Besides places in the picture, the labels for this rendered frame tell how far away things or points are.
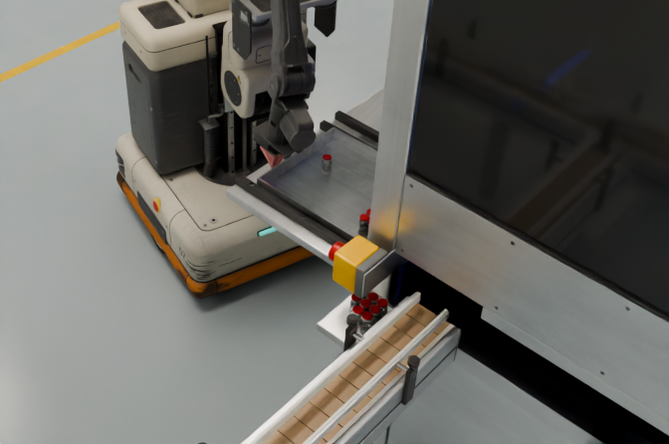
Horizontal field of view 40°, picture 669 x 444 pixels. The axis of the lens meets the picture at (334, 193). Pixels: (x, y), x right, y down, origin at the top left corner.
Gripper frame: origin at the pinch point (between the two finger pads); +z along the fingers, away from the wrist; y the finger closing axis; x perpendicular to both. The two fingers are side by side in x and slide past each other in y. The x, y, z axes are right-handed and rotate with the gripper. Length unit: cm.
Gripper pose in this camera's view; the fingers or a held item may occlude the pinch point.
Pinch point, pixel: (274, 164)
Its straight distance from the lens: 203.7
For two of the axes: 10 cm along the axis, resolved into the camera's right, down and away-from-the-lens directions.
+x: 6.7, -4.6, 5.8
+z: -1.7, 6.7, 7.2
